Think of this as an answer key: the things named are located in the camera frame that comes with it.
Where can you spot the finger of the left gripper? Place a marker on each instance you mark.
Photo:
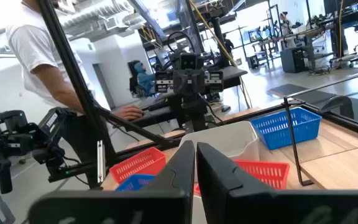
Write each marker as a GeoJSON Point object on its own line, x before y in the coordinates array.
{"type": "Point", "coordinates": [211, 82]}
{"type": "Point", "coordinates": [165, 82]}

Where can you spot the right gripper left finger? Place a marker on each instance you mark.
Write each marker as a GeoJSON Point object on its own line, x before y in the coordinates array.
{"type": "Point", "coordinates": [120, 208]}

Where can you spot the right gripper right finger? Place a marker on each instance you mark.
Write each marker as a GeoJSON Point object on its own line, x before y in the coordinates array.
{"type": "Point", "coordinates": [259, 208]}

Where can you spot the blue plastic basket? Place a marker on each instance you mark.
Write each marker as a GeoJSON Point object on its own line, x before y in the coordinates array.
{"type": "Point", "coordinates": [278, 130]}
{"type": "Point", "coordinates": [134, 183]}

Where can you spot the red plastic basket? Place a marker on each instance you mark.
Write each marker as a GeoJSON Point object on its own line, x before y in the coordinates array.
{"type": "Point", "coordinates": [266, 174]}
{"type": "Point", "coordinates": [135, 161]}

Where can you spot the white plastic bin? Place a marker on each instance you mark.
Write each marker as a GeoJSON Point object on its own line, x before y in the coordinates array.
{"type": "Point", "coordinates": [225, 140]}

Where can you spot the wooden shelf board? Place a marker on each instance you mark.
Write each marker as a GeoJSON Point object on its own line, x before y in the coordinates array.
{"type": "Point", "coordinates": [346, 168]}

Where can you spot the black desk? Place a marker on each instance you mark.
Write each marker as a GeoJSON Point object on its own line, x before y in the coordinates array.
{"type": "Point", "coordinates": [228, 74]}

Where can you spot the person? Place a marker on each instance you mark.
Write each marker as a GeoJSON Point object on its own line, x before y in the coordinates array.
{"type": "Point", "coordinates": [145, 79]}
{"type": "Point", "coordinates": [228, 45]}
{"type": "Point", "coordinates": [36, 40]}
{"type": "Point", "coordinates": [286, 26]}

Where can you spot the black office chair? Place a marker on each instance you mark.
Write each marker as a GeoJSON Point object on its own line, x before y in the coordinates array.
{"type": "Point", "coordinates": [131, 77]}

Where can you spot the person's hand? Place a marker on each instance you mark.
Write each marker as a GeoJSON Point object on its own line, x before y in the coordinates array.
{"type": "Point", "coordinates": [130, 112]}

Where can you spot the silver metal strip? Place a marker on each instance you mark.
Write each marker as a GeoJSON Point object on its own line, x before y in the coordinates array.
{"type": "Point", "coordinates": [101, 161]}

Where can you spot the black floor mat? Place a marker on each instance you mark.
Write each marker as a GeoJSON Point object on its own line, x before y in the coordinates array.
{"type": "Point", "coordinates": [294, 90]}

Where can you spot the black computer case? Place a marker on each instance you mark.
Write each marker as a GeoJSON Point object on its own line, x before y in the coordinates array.
{"type": "Point", "coordinates": [294, 60]}

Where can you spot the grey chair backrest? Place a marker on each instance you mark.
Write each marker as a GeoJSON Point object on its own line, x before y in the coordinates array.
{"type": "Point", "coordinates": [337, 104]}

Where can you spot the black workbench with equipment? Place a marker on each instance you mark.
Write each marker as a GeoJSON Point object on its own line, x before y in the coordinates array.
{"type": "Point", "coordinates": [346, 18]}

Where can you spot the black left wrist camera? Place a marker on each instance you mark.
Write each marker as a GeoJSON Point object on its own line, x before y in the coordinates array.
{"type": "Point", "coordinates": [188, 61]}

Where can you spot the black aluminium rig frame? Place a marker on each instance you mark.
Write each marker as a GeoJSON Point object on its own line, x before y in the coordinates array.
{"type": "Point", "coordinates": [73, 71]}

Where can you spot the silver ventilation duct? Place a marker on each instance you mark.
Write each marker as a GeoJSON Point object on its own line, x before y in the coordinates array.
{"type": "Point", "coordinates": [82, 18]}

